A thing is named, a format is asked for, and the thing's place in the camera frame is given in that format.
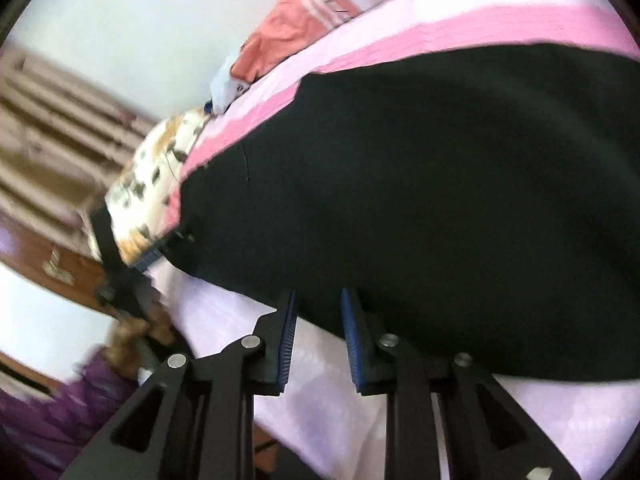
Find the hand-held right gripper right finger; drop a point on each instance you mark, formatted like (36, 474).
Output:
(350, 345)

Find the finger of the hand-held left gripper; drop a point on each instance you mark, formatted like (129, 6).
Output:
(149, 258)
(182, 236)

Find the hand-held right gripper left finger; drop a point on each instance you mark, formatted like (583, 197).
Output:
(287, 345)

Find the black pants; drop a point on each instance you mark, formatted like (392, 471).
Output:
(425, 185)

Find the person's left hand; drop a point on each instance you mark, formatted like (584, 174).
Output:
(132, 332)

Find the brown wooden furniture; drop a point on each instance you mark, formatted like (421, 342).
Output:
(55, 270)

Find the floral pillow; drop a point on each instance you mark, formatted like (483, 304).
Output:
(145, 180)

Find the pink bedsheet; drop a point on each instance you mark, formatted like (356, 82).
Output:
(320, 425)

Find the dark blue cloth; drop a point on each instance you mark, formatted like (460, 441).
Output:
(208, 107)

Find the beige striped curtain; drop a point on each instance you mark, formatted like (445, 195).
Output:
(55, 125)

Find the salmon striped bolster pillow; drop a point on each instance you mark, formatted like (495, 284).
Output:
(285, 25)

